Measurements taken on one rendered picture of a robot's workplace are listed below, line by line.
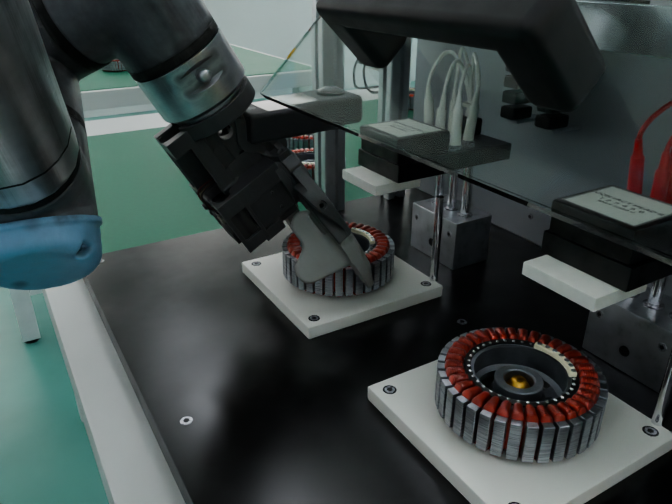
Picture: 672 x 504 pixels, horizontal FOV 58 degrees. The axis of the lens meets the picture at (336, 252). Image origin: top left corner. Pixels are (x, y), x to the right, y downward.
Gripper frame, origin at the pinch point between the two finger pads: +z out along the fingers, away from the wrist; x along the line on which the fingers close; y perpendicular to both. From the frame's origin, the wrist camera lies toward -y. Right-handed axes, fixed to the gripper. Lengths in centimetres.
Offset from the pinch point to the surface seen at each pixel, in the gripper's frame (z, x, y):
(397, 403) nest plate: -1.1, 19.5, 6.8
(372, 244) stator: 0.5, 2.2, -3.0
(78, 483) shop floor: 57, -70, 63
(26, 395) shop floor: 53, -110, 69
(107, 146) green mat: 1, -73, 10
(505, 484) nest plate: -0.5, 28.9, 5.7
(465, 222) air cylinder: 5.3, 3.7, -12.5
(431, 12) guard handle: -29.3, 31.9, 1.3
